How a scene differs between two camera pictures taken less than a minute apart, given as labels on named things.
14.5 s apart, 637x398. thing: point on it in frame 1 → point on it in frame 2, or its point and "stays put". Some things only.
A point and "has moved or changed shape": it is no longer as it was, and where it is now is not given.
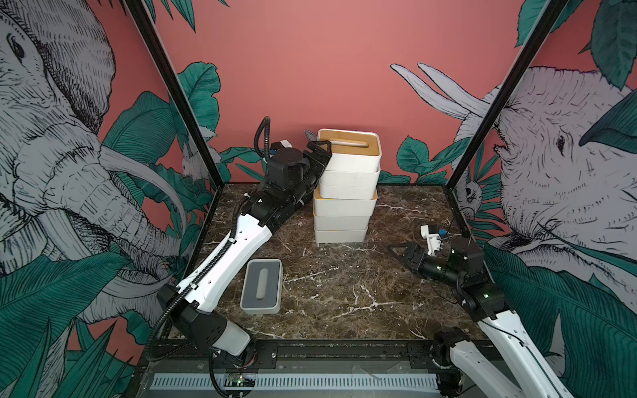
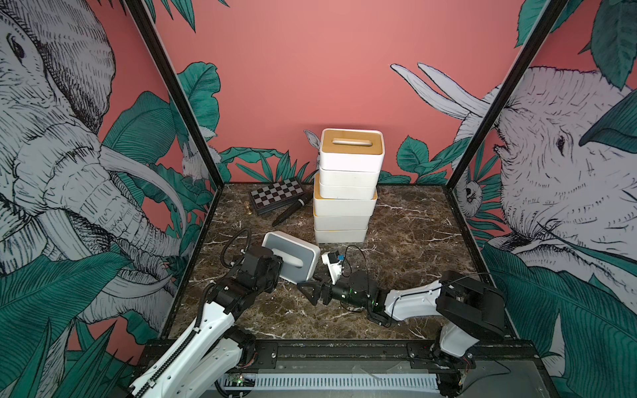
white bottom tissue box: [324, 235] stays put
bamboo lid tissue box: [350, 177] stays put
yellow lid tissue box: [326, 222] stays put
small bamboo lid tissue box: [353, 150] stays put
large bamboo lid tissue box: [342, 206] stays put
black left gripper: [317, 167] → [276, 264]
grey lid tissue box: [262, 291] has moved or changed shape
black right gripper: [417, 254] → [330, 289]
